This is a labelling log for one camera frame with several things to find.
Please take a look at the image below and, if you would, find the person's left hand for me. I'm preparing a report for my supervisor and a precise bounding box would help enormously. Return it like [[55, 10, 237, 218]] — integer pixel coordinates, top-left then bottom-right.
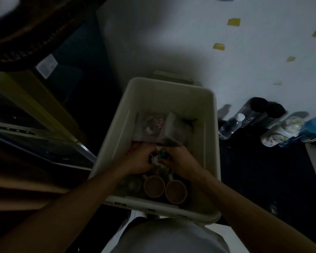
[[118, 143, 158, 177]]

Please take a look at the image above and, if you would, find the person's right hand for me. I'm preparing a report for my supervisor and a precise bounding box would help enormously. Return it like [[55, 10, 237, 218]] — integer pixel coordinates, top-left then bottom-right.
[[159, 146, 207, 182]]

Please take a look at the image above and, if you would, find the white lotion bottle teal cap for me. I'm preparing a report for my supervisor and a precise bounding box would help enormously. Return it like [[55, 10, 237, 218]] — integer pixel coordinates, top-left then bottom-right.
[[150, 149, 172, 177]]

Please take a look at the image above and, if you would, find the small glass bowl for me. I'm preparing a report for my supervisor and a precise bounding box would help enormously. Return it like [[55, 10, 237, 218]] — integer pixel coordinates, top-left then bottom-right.
[[125, 177, 141, 194]]

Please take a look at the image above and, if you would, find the white cup pink inside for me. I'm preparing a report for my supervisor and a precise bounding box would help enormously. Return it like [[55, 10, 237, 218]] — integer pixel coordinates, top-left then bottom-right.
[[142, 174, 166, 199], [165, 175, 188, 205]]

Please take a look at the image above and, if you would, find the clear bottle white cap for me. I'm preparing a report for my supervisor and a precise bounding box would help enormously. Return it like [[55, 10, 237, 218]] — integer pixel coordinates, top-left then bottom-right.
[[218, 113, 246, 141]]

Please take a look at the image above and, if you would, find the white plastic storage bin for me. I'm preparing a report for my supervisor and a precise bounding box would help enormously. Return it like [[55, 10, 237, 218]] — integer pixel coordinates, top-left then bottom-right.
[[88, 77, 222, 226]]

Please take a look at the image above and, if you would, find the cream plush covered bottle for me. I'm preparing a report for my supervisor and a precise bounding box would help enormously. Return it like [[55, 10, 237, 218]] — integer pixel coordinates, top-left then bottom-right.
[[261, 116, 306, 148]]

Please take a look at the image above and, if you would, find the blue plastic bottle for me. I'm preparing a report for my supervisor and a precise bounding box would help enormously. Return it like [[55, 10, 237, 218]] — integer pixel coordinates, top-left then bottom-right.
[[278, 117, 316, 148]]

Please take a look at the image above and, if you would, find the person's left forearm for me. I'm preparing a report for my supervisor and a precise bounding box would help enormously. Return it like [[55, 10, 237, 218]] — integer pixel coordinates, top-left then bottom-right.
[[0, 166, 130, 253]]

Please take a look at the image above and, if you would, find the person's right forearm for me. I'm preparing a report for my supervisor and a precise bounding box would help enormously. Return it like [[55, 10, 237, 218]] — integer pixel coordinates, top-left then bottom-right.
[[195, 172, 316, 253]]

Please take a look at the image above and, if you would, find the person's grey shirt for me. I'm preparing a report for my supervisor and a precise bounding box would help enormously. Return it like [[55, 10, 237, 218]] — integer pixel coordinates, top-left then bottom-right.
[[109, 217, 230, 253]]

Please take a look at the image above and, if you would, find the black table countertop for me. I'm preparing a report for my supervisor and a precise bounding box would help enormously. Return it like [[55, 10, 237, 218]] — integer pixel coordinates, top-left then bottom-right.
[[217, 113, 316, 247]]

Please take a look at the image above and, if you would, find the white sticker label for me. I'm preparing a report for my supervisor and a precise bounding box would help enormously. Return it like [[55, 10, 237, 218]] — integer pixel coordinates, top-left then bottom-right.
[[36, 54, 58, 79]]

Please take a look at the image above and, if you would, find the black woven tray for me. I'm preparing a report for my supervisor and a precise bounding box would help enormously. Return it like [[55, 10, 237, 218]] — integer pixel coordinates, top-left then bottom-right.
[[0, 0, 111, 71]]

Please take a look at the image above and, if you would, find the white shallow dish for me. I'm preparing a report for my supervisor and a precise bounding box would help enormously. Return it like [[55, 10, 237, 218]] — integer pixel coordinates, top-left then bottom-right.
[[0, 0, 21, 23]]

